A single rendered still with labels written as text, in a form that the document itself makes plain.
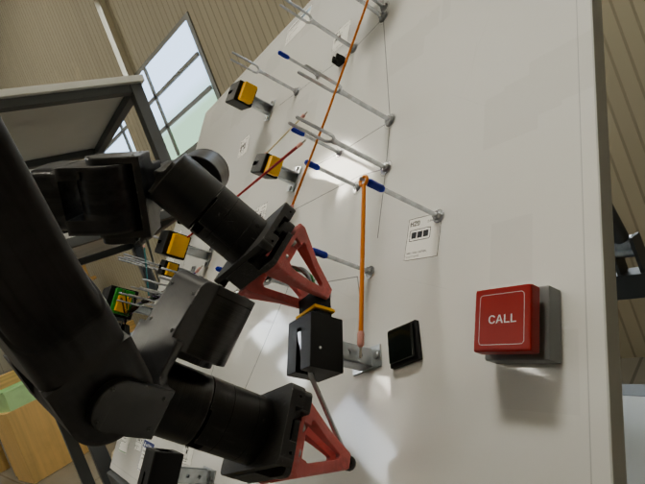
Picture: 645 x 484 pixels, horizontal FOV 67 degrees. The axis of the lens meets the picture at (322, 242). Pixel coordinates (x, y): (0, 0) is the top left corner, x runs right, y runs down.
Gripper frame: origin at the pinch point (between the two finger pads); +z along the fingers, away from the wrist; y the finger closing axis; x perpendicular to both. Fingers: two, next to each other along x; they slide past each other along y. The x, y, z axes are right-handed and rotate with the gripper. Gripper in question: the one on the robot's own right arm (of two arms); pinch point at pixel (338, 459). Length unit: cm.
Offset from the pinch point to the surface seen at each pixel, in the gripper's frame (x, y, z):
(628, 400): -22, -4, 51
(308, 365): -6.6, -1.9, -6.2
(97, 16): -414, 328, -116
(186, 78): -341, 268, -20
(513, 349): -5.4, -19.9, -0.1
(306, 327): -10.4, -1.5, -6.9
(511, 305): -8.6, -20.4, -0.7
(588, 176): -18.5, -27.3, 1.0
